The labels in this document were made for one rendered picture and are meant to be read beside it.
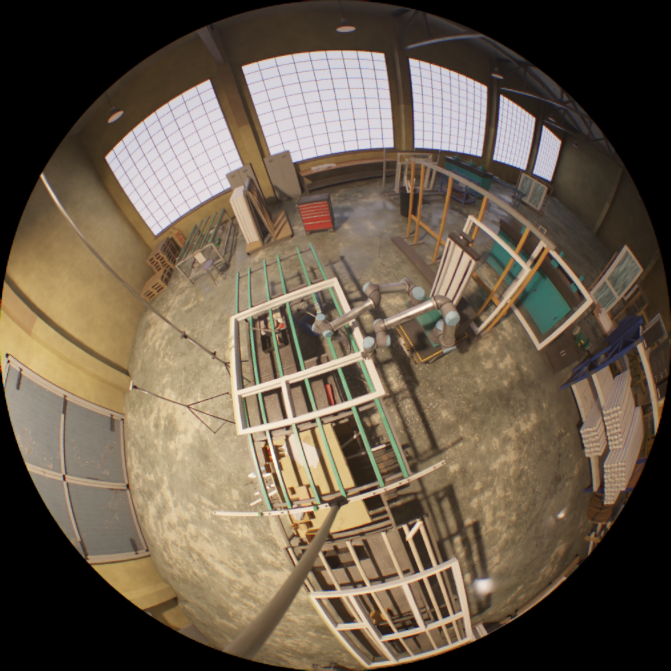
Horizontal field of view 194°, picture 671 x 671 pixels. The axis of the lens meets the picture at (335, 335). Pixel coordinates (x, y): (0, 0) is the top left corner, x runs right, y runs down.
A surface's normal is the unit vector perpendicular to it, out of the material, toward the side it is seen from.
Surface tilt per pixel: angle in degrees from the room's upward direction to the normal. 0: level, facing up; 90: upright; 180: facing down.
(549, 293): 90
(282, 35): 90
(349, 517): 0
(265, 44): 90
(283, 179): 90
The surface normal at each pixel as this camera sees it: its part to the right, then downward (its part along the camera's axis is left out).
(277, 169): 0.31, 0.81
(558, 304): -0.94, 0.34
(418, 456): -0.15, -0.47
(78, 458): 0.94, -0.34
